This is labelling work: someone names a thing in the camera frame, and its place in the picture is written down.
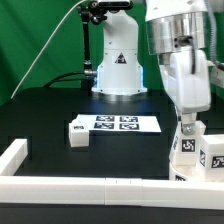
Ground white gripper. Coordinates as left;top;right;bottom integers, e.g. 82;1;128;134
159;47;211;134

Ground white round stool seat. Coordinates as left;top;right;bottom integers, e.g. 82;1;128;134
169;163;224;183

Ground white marker sheet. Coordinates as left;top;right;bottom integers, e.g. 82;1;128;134
72;114;161;133

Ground black camera on mount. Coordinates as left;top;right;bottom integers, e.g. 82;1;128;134
91;0;133;10

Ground black cables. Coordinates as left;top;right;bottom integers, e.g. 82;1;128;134
43;69;98;89

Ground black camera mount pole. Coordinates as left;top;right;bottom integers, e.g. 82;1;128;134
78;1;107;70

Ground white cable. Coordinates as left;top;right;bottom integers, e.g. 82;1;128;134
10;0;88;100

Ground white front fence wall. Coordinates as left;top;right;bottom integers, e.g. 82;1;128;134
0;176;224;210

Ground white fence wall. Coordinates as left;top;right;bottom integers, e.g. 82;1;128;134
0;176;224;210
0;139;28;176

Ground white left fence wall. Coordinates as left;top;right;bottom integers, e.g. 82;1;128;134
0;139;28;176

